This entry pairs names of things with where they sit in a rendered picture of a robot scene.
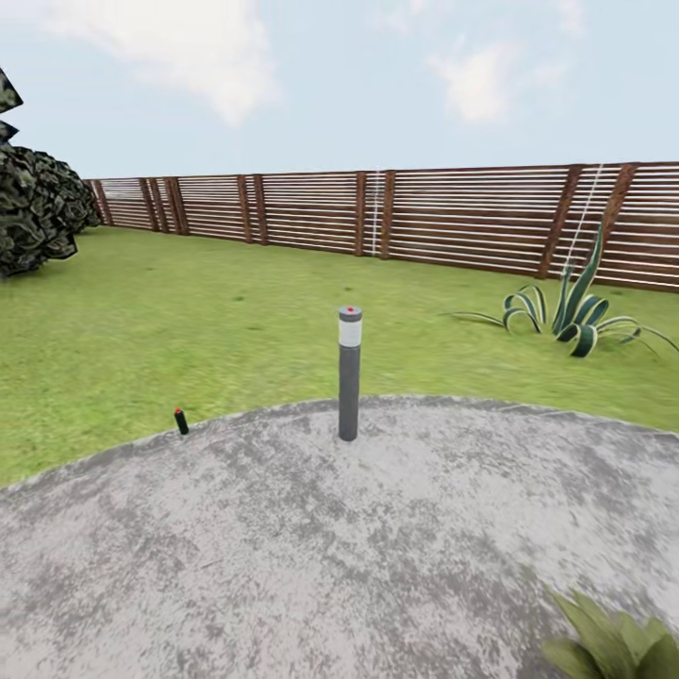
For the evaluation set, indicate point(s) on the pot plant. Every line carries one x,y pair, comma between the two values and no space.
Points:
625,651

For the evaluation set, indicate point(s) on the bush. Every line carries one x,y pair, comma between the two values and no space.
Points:
578,313
80,196
31,227

